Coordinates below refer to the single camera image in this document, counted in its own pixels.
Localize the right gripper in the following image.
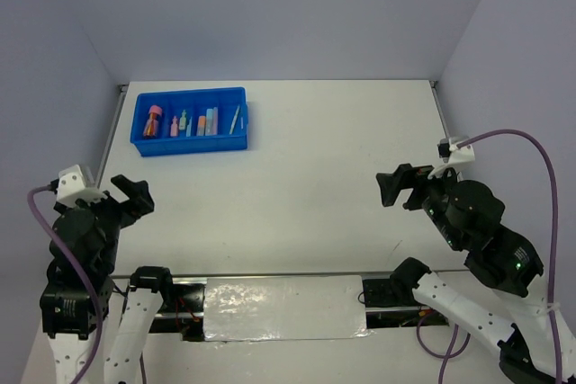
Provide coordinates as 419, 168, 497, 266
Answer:
373, 157, 464, 247

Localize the blue compartment tray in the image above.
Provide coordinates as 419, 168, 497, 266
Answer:
130, 87, 248, 157

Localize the blue-capped highlighter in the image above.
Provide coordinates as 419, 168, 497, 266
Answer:
205, 108, 214, 136

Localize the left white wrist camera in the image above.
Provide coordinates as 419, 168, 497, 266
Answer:
56, 165, 106, 208

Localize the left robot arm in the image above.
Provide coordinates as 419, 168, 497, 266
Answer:
27, 168, 176, 383

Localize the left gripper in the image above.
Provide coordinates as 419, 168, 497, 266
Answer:
72, 173, 155, 270

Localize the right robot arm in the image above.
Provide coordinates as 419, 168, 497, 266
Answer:
375, 164, 575, 383

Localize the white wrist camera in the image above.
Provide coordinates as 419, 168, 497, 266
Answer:
56, 165, 106, 208
427, 136, 475, 179

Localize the purple highlighter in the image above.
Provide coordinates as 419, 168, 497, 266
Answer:
211, 106, 219, 136

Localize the pink-lidded jar of clips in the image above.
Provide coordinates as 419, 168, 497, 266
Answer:
142, 104, 163, 139

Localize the green correction tape case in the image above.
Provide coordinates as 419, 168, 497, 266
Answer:
179, 110, 187, 130

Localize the orange-capped highlighter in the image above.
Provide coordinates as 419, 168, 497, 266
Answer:
196, 116, 206, 137

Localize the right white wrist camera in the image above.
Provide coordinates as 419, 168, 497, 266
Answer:
427, 136, 475, 179

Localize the silver taped cover plate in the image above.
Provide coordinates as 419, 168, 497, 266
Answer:
203, 275, 370, 342

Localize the pink correction tape case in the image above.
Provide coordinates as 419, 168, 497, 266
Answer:
169, 116, 179, 138

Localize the blue correction tape case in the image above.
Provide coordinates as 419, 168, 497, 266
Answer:
185, 119, 193, 137

